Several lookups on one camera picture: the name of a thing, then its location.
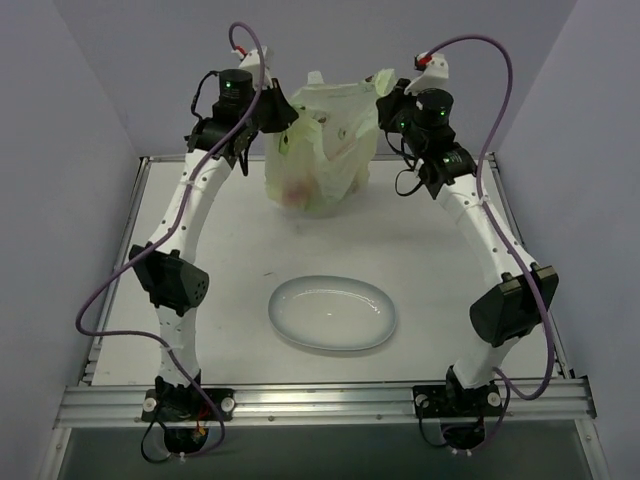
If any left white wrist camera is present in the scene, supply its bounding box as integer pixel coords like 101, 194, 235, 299
233, 45, 274, 76

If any purple cable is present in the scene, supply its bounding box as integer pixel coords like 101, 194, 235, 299
419, 35, 557, 446
74, 22, 274, 446

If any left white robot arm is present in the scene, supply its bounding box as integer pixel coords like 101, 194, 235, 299
129, 67, 298, 419

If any white oval plate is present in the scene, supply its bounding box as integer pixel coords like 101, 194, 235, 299
267, 275, 397, 353

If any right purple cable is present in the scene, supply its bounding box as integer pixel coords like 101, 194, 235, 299
419, 35, 557, 446

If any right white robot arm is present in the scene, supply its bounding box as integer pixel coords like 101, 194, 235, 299
376, 78, 559, 413

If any aluminium front rail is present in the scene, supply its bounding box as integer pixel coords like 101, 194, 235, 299
54, 378, 596, 428

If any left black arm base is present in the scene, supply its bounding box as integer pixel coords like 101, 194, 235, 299
141, 377, 236, 456

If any translucent plastic bag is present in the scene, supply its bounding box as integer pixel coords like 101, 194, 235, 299
264, 69, 396, 216

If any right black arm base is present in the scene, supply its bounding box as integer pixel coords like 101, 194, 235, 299
412, 367, 510, 456

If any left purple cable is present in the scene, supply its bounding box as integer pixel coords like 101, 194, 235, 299
74, 22, 274, 446

